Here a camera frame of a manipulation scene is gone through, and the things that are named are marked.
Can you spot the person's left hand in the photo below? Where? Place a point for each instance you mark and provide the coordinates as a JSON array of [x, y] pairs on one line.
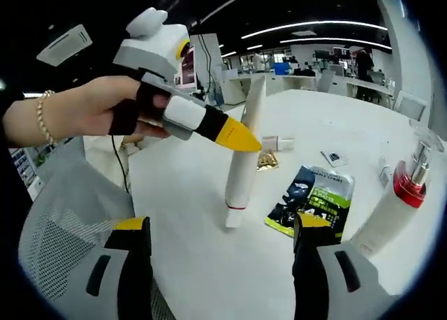
[[87, 107]]

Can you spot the blue storage box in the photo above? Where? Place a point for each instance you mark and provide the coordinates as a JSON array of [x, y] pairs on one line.
[[282, 69]]

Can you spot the monitor with pink screen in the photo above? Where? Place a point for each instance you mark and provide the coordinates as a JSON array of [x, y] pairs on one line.
[[188, 68]]

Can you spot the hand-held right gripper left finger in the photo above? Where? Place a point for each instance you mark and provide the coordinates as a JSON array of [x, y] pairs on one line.
[[104, 274]]

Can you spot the red collar skincare pump bottle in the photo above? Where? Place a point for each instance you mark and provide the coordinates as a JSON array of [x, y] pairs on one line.
[[384, 222]]

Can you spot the black green skincare mask packet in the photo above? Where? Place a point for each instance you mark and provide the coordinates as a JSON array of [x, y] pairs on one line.
[[314, 194]]

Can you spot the gold foil skincare sachet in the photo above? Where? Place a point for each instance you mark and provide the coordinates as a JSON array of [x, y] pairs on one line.
[[268, 161]]

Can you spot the ceiling air conditioner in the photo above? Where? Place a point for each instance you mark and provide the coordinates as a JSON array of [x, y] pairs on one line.
[[64, 44]]

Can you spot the grey mesh office chair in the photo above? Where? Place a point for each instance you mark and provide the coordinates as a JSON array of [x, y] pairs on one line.
[[70, 222]]

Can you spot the clear skincare sachet blue square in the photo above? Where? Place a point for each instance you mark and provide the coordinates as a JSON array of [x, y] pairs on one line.
[[334, 158]]

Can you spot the white skincare tube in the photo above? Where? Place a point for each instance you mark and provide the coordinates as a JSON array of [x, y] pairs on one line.
[[241, 180]]

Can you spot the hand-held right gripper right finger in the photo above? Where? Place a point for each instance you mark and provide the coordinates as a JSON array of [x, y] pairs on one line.
[[335, 274]]

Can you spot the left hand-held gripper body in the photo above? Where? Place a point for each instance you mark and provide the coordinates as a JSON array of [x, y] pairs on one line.
[[150, 44]]

